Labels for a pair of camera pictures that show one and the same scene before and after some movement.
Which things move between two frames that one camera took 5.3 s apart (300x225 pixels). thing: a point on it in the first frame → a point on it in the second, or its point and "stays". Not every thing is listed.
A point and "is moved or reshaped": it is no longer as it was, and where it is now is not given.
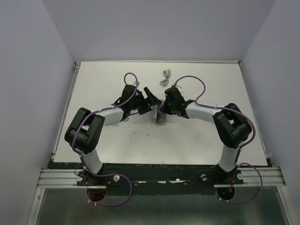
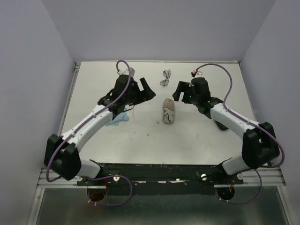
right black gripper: (165, 109) → (183, 86)
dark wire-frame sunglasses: (166, 73) stays
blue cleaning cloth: (116, 123) stays
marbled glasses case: (159, 116) is moved or reshaped
